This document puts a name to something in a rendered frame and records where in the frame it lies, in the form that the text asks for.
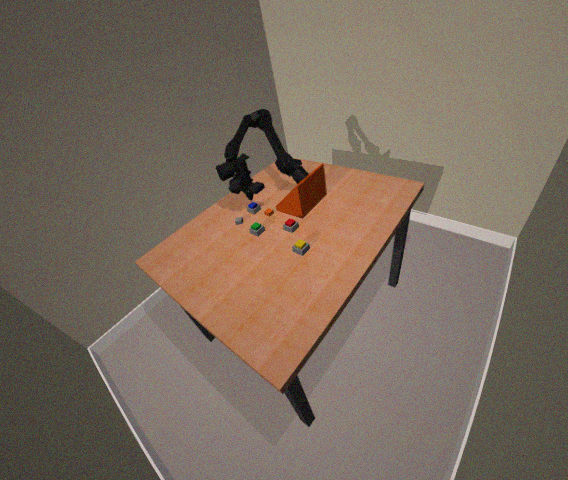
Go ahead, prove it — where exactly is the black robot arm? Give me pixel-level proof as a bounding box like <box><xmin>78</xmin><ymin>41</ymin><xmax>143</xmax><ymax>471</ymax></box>
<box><xmin>216</xmin><ymin>109</ymin><xmax>309</xmax><ymax>194</ymax></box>

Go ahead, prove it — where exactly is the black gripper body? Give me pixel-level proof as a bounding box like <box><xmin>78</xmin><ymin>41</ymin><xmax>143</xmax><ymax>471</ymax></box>
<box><xmin>235</xmin><ymin>170</ymin><xmax>265</xmax><ymax>194</ymax></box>

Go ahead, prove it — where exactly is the blue button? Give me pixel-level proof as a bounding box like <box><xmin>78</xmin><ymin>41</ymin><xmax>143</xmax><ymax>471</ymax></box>
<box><xmin>247</xmin><ymin>202</ymin><xmax>261</xmax><ymax>215</ymax></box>

